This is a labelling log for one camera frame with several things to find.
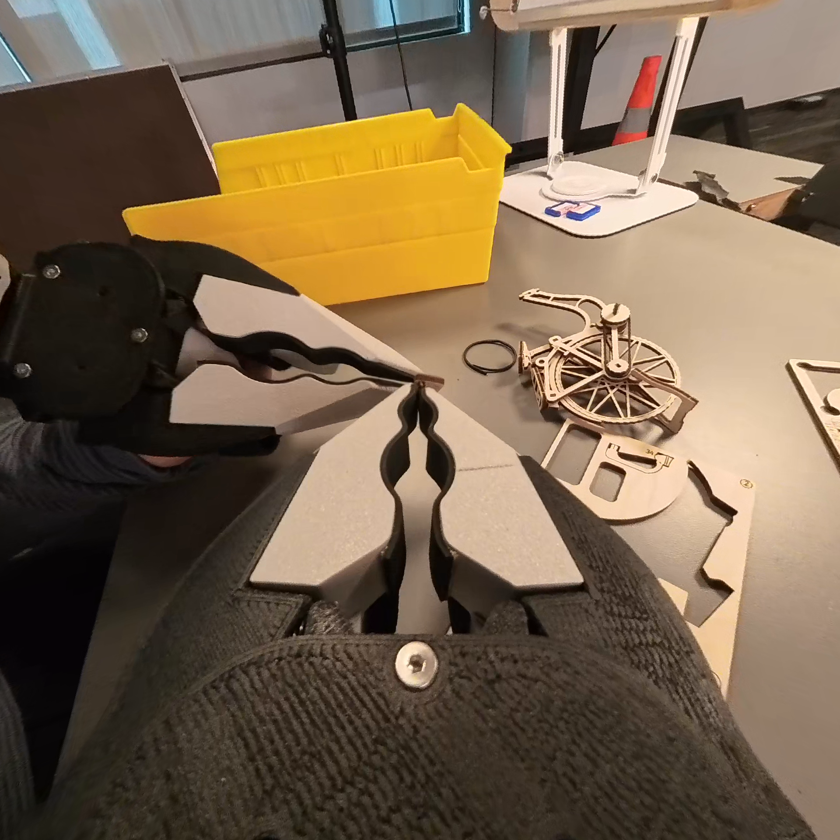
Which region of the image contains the yellow plastic bin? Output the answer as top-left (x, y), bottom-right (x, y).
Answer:
top-left (122, 101), bottom-right (513, 306)

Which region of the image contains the beige wooden board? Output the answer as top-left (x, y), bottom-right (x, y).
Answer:
top-left (491, 0), bottom-right (782, 32)

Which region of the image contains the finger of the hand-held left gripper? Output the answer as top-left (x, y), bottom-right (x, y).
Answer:
top-left (178, 274), bottom-right (424, 385)
top-left (168, 357), bottom-right (411, 437)

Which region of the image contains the white stand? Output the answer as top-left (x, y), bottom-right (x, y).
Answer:
top-left (499, 16), bottom-right (700, 238)

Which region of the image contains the dark bulky object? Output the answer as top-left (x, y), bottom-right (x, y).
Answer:
top-left (774, 161), bottom-right (840, 247)

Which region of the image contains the brown partition panel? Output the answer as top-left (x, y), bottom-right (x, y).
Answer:
top-left (0, 62), bottom-right (221, 263)

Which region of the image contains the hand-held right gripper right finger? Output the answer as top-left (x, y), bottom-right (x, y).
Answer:
top-left (419, 386), bottom-right (585, 634)

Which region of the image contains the wooden sheet with large cut-outs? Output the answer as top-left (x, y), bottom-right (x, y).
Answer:
top-left (542, 419), bottom-right (757, 698)

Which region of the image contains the black rubber band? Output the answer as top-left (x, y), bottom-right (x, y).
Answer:
top-left (462, 338), bottom-right (516, 376)

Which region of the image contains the wooden wheel model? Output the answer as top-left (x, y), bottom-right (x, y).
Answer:
top-left (517, 287), bottom-right (700, 434)

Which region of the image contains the person's left forearm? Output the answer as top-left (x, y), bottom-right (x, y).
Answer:
top-left (0, 399), bottom-right (152, 526)

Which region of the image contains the window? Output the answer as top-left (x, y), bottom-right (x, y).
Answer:
top-left (0, 0), bottom-right (473, 89)

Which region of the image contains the black tripod pole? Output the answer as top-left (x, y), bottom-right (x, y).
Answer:
top-left (318, 0), bottom-right (358, 122)

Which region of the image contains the orange traffic cone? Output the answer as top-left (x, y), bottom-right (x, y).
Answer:
top-left (612, 56), bottom-right (664, 147)

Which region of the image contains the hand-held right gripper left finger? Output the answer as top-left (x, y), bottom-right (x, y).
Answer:
top-left (248, 386), bottom-right (419, 634)

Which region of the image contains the wooden sheet with slotted parts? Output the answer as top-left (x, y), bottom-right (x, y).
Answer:
top-left (786, 357), bottom-right (840, 476)

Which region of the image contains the thin black cable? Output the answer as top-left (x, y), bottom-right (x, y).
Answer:
top-left (387, 0), bottom-right (414, 109)

